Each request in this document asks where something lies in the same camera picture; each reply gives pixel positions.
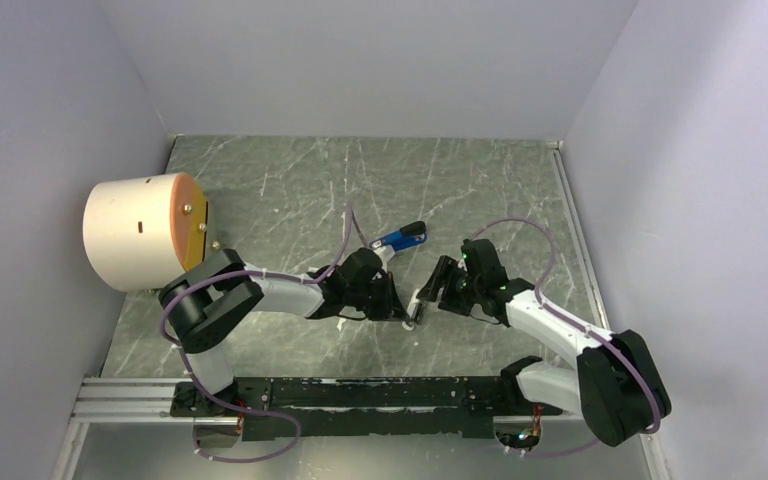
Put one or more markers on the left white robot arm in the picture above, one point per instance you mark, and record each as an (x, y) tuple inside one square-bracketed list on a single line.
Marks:
[(204, 305)]

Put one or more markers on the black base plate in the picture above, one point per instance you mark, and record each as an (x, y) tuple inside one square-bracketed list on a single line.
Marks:
[(269, 408)]

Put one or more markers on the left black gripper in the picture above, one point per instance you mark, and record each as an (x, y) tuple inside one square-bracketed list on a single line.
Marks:
[(390, 307)]

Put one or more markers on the cream cylindrical drum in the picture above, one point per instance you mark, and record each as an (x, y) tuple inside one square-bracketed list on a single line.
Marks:
[(142, 233)]

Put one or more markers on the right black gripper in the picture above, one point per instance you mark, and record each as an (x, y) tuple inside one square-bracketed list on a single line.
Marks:
[(447, 269)]

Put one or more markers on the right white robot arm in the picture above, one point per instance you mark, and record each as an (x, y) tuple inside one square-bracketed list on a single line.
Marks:
[(611, 379)]

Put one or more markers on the beige stapler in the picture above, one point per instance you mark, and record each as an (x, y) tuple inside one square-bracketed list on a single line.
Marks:
[(414, 312)]

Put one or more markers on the blue stapler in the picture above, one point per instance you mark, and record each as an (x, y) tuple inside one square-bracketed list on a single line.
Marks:
[(406, 237)]

